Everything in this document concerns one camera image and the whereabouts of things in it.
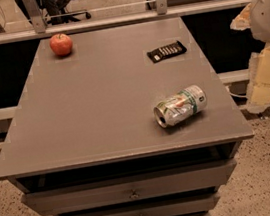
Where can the grey drawer cabinet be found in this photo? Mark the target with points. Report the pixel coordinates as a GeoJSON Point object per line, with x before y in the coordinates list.
{"type": "Point", "coordinates": [84, 140]}

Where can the red apple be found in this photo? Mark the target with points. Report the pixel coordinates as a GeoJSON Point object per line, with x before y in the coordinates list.
{"type": "Point", "coordinates": [61, 44]}

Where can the black rxbar chocolate wrapper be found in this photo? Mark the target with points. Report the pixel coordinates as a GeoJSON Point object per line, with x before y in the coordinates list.
{"type": "Point", "coordinates": [166, 52]}

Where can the crushed silver green can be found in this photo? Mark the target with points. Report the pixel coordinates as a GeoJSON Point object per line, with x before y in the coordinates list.
{"type": "Point", "coordinates": [180, 106]}

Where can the grey metal railing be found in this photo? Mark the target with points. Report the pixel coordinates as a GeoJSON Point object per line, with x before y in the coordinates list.
{"type": "Point", "coordinates": [37, 26]}

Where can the black office chair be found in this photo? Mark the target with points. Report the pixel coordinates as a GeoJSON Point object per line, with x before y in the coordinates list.
{"type": "Point", "coordinates": [56, 9]}

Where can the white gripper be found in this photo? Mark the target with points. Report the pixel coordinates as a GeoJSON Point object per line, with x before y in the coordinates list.
{"type": "Point", "coordinates": [268, 15]}

